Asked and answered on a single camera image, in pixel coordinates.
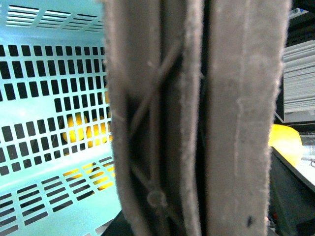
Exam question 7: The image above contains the brown basket handle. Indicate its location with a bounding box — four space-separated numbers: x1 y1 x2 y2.
103 0 292 236

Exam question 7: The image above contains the light blue plastic basket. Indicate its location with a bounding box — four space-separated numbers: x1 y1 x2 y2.
0 0 121 236

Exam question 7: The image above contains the yellow lemon behind basket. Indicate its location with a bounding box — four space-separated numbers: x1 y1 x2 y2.
62 113 112 148

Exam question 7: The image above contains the yellow lemon under basket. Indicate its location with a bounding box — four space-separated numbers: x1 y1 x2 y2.
63 161 115 191

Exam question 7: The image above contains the yellow lemon on shelf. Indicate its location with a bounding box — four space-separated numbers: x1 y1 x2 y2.
268 124 303 167

